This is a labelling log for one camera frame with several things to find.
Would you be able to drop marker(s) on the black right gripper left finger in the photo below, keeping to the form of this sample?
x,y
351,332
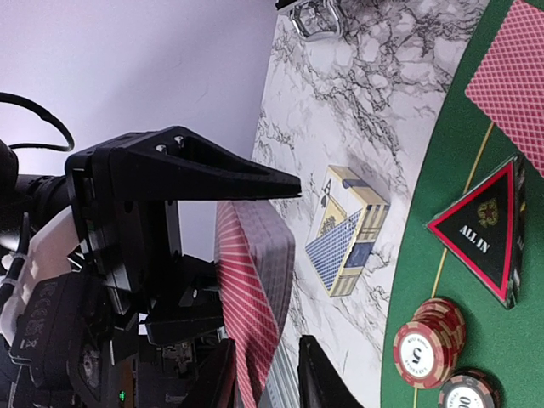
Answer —
x,y
215,387

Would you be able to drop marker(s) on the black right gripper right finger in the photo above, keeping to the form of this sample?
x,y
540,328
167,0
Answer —
x,y
319,383

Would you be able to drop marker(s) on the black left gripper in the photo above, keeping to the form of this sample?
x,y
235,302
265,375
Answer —
x,y
125,197

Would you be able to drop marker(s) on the red chip stack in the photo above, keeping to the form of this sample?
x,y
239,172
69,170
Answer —
x,y
427,348

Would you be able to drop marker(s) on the red backed card deck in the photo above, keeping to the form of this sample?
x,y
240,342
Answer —
x,y
254,259

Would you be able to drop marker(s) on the dark hundred chip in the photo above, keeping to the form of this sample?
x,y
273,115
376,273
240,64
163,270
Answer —
x,y
470,388

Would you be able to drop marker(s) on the dealt red card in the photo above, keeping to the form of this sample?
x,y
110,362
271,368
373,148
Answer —
x,y
508,84

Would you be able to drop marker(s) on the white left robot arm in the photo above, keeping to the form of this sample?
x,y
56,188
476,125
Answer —
x,y
28,203

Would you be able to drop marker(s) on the blue card box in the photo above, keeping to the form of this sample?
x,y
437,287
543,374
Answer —
x,y
347,221

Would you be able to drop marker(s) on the round green poker mat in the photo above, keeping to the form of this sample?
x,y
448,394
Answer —
x,y
465,147

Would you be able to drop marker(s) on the aluminium poker case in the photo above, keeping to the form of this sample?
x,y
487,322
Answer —
x,y
314,20

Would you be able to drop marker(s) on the triangular all in button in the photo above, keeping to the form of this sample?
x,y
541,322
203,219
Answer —
x,y
484,229

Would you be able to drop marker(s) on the front aluminium rail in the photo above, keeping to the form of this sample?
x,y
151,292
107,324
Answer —
x,y
281,389

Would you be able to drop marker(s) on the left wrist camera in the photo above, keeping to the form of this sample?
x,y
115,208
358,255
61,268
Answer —
x,y
41,322

